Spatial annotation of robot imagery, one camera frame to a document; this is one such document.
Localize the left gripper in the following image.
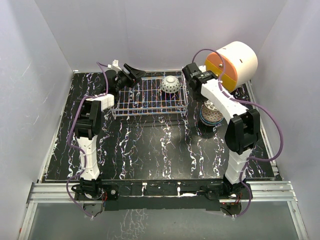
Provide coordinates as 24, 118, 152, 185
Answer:
115, 65, 147, 92

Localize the white wire dish rack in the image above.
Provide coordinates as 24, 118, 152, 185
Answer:
111, 70, 188, 119

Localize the white diamond pattern bowl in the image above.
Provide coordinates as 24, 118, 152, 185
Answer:
160, 75, 181, 94

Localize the pink floral bowl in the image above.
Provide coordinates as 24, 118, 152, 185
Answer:
204, 100, 218, 112

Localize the beige patterned bowl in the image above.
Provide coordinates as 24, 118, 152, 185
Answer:
200, 105, 224, 122

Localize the green leaf bowl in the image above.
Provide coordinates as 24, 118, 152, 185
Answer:
199, 114, 224, 126

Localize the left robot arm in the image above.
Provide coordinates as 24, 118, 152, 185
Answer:
68, 59, 147, 200

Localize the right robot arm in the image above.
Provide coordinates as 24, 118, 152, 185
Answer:
182, 62, 261, 199

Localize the round drawer cabinet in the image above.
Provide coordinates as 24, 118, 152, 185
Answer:
204, 41, 258, 92

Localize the black base frame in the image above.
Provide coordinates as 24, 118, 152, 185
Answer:
71, 179, 253, 211

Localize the aluminium rail frame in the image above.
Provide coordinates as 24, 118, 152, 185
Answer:
19, 75, 308, 240

